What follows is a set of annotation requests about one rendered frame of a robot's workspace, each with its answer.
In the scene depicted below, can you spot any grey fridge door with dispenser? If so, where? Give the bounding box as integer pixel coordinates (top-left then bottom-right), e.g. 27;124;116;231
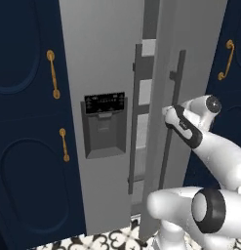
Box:
58;0;149;236

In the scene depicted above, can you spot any plain grey fridge door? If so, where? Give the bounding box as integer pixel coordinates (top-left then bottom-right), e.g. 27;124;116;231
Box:
139;0;229;242

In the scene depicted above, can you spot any dark grey fridge door handle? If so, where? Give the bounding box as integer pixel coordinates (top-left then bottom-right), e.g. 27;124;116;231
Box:
127;43;143;196
158;49;187;190

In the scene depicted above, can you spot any gold cupboard handle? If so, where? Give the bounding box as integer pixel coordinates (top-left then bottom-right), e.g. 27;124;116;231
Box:
217;39;236;82
45;49;61;100
59;127;71;163

